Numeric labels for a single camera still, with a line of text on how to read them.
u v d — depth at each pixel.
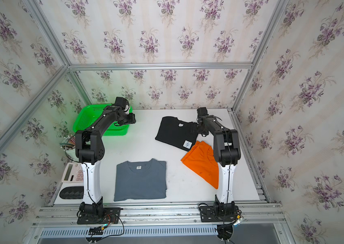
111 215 0.73
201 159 0.92
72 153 0.84
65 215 0.75
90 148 0.58
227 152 0.57
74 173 0.85
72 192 0.76
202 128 0.92
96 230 0.71
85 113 1.09
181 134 1.05
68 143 0.86
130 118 0.93
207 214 0.73
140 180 0.84
